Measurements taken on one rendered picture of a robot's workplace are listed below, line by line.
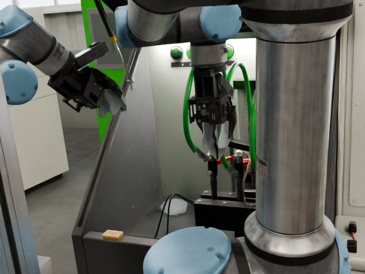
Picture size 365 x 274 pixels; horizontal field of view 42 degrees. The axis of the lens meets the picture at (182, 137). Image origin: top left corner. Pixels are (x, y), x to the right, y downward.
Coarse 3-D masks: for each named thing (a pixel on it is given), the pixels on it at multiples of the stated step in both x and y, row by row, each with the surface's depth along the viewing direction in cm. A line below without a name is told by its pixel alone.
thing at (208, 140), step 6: (204, 126) 103; (210, 126) 105; (204, 132) 103; (210, 132) 105; (204, 138) 103; (210, 138) 105; (216, 138) 107; (204, 144) 103; (210, 144) 106; (216, 144) 107; (210, 150) 106; (216, 150) 106; (216, 156) 106
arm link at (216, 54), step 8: (192, 48) 97; (200, 48) 95; (208, 48) 95; (216, 48) 95; (224, 48) 97; (192, 56) 97; (200, 56) 96; (208, 56) 95; (216, 56) 95; (224, 56) 97; (192, 64) 99; (200, 64) 96; (208, 64) 96; (216, 64) 96
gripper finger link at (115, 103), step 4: (104, 92) 110; (108, 92) 111; (112, 92) 111; (104, 96) 110; (108, 96) 111; (112, 96) 112; (116, 96) 112; (108, 100) 111; (112, 100) 112; (116, 100) 113; (120, 100) 113; (124, 100) 115; (112, 104) 112; (116, 104) 113; (120, 104) 114; (124, 104) 115; (112, 108) 111; (116, 108) 112; (124, 108) 117; (112, 112) 111; (116, 112) 112
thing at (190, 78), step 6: (192, 66) 125; (192, 72) 123; (222, 72) 149; (192, 78) 123; (186, 90) 121; (186, 96) 120; (186, 102) 120; (186, 108) 120; (186, 114) 120; (186, 120) 120; (186, 126) 120; (186, 132) 121; (186, 138) 122; (192, 144) 124; (192, 150) 126
